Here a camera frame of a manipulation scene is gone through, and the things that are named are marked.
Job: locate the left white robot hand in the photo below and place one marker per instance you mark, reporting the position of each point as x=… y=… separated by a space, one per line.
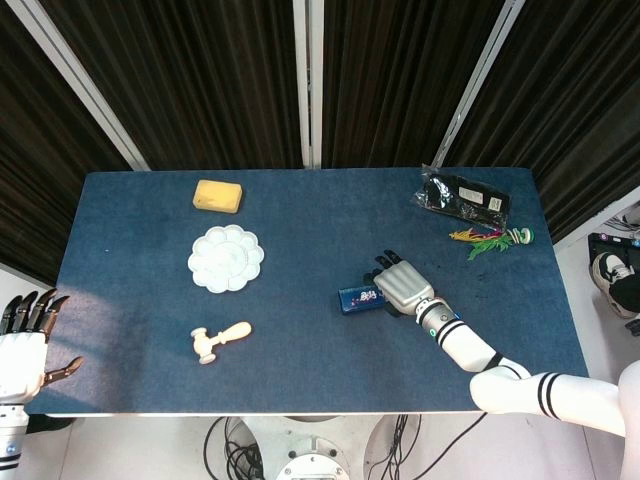
x=20 y=360

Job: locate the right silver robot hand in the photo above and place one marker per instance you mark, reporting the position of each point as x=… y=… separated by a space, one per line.
x=402 y=285

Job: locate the blue glasses packet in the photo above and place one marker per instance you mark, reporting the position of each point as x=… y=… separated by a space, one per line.
x=355 y=300

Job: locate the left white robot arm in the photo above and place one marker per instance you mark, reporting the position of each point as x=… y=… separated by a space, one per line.
x=10 y=435

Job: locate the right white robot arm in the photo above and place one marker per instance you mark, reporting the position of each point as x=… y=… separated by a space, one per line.
x=505 y=387

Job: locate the blue felt-covered table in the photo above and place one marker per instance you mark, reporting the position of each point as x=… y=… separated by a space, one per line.
x=300 y=360

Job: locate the colourful feather shuttlecock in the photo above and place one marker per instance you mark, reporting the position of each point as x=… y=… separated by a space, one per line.
x=492 y=245

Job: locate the black item in plastic bag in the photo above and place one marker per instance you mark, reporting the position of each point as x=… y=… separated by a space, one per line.
x=450 y=197

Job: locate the white flower-shaped paint palette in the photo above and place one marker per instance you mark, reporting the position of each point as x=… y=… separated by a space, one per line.
x=226 y=257

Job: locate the cream wooden mallet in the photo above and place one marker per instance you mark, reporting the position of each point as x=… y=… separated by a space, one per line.
x=227 y=334

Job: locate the yellow sponge block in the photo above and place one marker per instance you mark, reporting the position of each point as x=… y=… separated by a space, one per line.
x=217 y=196

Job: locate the black electronic device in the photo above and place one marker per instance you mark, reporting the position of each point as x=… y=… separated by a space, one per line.
x=607 y=245

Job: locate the white and black sneaker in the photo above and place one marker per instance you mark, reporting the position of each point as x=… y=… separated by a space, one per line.
x=612 y=272

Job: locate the dark pleated curtain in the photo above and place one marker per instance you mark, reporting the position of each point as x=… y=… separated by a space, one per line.
x=210 y=75

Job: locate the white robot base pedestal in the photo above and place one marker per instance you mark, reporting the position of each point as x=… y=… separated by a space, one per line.
x=310 y=450

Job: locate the white partition frame post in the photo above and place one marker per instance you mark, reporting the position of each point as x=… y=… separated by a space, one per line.
x=80 y=82
x=307 y=80
x=475 y=82

